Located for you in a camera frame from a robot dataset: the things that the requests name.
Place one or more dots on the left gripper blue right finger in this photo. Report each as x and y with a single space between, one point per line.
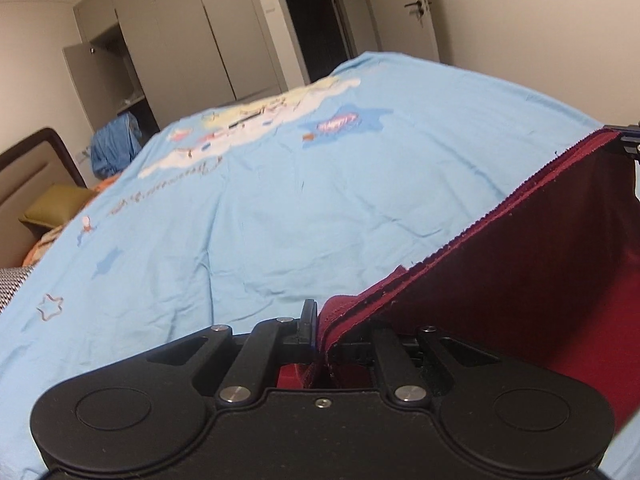
394 380

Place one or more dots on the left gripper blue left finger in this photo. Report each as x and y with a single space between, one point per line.
259 355

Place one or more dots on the dark red long-sleeve shirt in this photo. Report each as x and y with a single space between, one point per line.
550 277

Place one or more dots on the white bedroom door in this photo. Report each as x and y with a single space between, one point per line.
398 31

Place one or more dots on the light blue cartoon duvet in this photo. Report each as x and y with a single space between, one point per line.
235 215

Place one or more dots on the blue garment on chair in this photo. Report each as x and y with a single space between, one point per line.
115 146

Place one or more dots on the olive yellow pillow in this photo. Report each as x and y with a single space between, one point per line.
56 206

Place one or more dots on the checkered pillow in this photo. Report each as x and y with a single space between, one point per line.
11 280

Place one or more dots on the brown padded headboard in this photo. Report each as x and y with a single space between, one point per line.
28 169

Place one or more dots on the grey built-in wardrobe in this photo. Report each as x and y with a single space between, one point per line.
167 59

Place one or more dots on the open wardrobe door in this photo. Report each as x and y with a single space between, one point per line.
83 63

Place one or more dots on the black door handle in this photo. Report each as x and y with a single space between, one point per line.
419 8

